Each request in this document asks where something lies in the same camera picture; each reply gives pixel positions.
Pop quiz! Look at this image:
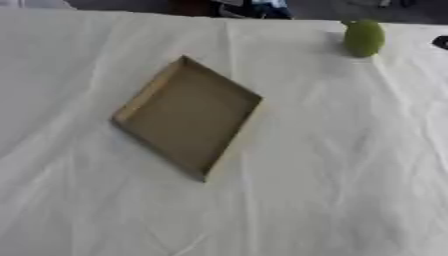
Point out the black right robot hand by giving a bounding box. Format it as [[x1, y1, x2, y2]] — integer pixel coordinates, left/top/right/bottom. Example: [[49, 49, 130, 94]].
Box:
[[430, 35, 448, 51]]

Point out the tan cardboard box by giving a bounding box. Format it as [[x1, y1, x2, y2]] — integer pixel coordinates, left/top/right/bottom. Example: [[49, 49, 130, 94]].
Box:
[[110, 54, 265, 183]]

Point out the green toy pear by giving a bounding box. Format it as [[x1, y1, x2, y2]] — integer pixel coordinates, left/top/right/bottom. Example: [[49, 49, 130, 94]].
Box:
[[341, 19, 387, 59]]

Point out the person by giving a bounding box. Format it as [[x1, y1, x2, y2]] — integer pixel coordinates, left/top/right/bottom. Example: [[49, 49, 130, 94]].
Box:
[[210, 0, 296, 20]]

